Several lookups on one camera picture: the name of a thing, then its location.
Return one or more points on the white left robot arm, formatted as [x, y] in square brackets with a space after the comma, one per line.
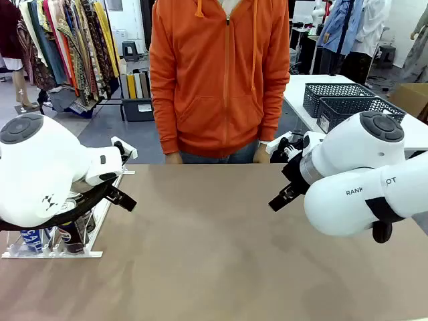
[40, 160]

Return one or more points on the black drink can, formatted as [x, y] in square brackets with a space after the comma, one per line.
[74, 200]
[72, 239]

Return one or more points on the person's right forearm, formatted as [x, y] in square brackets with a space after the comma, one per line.
[165, 127]

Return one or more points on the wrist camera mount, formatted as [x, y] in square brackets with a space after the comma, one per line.
[128, 153]
[284, 147]

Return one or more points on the mannequin in maroon garment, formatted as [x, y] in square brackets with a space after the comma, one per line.
[10, 33]

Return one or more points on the blue drink can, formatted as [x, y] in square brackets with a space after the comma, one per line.
[31, 239]

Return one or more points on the white fabric roll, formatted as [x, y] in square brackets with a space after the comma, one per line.
[138, 85]

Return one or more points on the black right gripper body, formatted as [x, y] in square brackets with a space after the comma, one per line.
[296, 177]

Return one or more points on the mannequin in grey dress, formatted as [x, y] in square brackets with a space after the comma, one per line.
[418, 50]

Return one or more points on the grey step stool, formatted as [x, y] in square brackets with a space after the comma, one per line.
[387, 55]

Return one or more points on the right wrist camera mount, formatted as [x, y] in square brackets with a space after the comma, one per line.
[284, 147]

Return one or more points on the grey plastic basket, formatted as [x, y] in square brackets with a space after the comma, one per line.
[334, 92]
[347, 108]

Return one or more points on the brown cardboard box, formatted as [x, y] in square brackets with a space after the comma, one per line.
[409, 98]

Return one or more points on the person's right hand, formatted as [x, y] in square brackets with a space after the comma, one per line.
[174, 158]

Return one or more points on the white side table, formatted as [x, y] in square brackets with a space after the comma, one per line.
[297, 90]

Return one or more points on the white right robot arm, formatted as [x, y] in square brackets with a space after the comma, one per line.
[351, 147]

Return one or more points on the person's left forearm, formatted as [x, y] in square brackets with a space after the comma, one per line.
[274, 110]

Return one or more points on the mannequin in white coat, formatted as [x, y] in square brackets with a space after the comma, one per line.
[369, 30]

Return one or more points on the rack of patterned garments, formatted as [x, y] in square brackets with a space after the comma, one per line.
[77, 43]

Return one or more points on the blue jeans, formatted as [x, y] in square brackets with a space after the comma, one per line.
[240, 155]

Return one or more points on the mannequin in blue shirt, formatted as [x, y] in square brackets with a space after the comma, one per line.
[337, 30]

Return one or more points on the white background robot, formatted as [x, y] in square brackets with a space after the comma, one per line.
[318, 13]

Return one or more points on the person's left hand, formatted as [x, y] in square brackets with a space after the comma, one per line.
[262, 155]

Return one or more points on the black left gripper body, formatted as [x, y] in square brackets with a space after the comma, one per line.
[113, 192]

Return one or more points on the black storage bin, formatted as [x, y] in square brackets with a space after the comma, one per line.
[138, 110]

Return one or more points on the yellow fabric roll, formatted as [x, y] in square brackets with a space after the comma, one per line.
[132, 86]

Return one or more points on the clear acrylic can dispenser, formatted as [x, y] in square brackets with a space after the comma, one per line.
[67, 255]

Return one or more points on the pile of clothes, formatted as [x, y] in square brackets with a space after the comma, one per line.
[67, 100]

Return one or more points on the person in orange hoodie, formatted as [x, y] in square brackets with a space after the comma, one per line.
[217, 83]

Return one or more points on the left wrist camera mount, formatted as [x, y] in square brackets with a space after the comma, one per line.
[128, 153]

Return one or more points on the black step stool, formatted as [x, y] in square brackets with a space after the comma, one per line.
[129, 50]

